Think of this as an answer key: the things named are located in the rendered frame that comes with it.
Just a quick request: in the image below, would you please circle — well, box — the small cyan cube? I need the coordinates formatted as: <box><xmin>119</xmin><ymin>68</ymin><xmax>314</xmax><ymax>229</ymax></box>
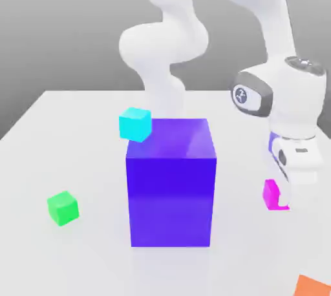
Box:
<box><xmin>118</xmin><ymin>107</ymin><xmax>153</xmax><ymax>143</ymax></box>

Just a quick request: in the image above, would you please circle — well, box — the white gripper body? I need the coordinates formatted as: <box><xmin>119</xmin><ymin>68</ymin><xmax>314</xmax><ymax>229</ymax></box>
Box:
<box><xmin>273</xmin><ymin>154</ymin><xmax>324</xmax><ymax>189</ymax></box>

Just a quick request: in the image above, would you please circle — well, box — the large purple box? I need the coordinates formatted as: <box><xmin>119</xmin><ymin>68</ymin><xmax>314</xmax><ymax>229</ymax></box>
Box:
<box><xmin>125</xmin><ymin>118</ymin><xmax>217</xmax><ymax>248</ymax></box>

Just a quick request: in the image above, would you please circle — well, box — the small magenta cube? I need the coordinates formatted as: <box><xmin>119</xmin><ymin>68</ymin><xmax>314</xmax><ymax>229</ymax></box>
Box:
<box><xmin>262</xmin><ymin>178</ymin><xmax>290</xmax><ymax>211</ymax></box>

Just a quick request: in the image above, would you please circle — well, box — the small green cube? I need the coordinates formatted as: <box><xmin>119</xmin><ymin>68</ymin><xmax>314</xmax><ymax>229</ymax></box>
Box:
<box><xmin>47</xmin><ymin>190</ymin><xmax>80</xmax><ymax>227</ymax></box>

